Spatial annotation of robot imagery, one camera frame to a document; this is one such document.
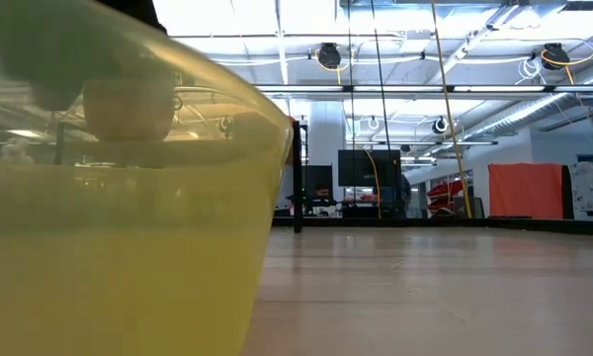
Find small yellow translucent bowl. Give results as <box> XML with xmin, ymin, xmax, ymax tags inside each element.
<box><xmin>0</xmin><ymin>0</ymin><xmax>295</xmax><ymax>356</ymax></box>

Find black ceiling cable reel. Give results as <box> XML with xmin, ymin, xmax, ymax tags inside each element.
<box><xmin>541</xmin><ymin>43</ymin><xmax>571</xmax><ymax>71</ymax></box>
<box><xmin>317</xmin><ymin>43</ymin><xmax>343</xmax><ymax>70</ymax></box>

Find thin black hanging cable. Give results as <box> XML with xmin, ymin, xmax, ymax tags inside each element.
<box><xmin>345</xmin><ymin>0</ymin><xmax>358</xmax><ymax>204</ymax></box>

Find thick black hanging cable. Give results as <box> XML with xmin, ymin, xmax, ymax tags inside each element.
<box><xmin>370</xmin><ymin>0</ymin><xmax>392</xmax><ymax>153</ymax></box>

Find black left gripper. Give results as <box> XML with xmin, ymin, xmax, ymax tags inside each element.
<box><xmin>0</xmin><ymin>0</ymin><xmax>179</xmax><ymax>113</ymax></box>

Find black shelf side panel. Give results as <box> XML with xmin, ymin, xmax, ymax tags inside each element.
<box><xmin>292</xmin><ymin>120</ymin><xmax>304</xmax><ymax>234</ymax></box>

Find dark monitor screen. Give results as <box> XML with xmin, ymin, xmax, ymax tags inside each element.
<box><xmin>337</xmin><ymin>149</ymin><xmax>402</xmax><ymax>189</ymax></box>

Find orange partition panel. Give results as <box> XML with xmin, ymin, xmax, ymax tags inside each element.
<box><xmin>487</xmin><ymin>163</ymin><xmax>564</xmax><ymax>220</ymax></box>

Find silver ceiling duct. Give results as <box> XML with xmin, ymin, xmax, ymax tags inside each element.
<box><xmin>462</xmin><ymin>58</ymin><xmax>593</xmax><ymax>145</ymax></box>

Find wooden shelf board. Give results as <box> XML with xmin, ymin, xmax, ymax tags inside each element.
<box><xmin>0</xmin><ymin>139</ymin><xmax>284</xmax><ymax>169</ymax></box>

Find red stacked objects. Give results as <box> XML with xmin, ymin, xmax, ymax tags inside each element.
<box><xmin>426</xmin><ymin>179</ymin><xmax>464</xmax><ymax>215</ymax></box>

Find yellow hanging cable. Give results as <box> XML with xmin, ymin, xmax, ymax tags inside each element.
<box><xmin>430</xmin><ymin>0</ymin><xmax>473</xmax><ymax>220</ymax></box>

